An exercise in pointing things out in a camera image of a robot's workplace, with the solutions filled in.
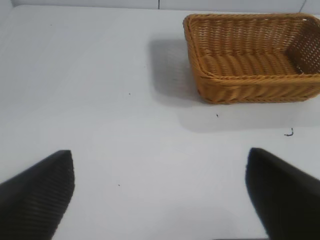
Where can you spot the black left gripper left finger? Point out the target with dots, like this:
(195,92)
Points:
(35,197)

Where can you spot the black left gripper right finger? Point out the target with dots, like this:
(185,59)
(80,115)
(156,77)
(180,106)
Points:
(285,197)

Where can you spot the brown wicker basket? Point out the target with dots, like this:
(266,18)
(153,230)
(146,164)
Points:
(252,65)

